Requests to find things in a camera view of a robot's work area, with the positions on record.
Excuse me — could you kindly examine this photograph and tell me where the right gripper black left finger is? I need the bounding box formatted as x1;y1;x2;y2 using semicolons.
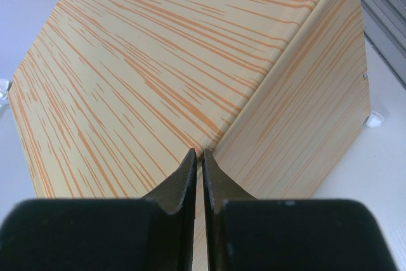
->
1;149;197;270

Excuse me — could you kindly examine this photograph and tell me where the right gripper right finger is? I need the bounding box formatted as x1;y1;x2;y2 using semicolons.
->
202;150;396;270

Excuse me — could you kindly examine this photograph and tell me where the wooden two-shelf shoe cabinet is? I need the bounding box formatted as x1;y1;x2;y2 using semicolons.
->
8;0;371;270

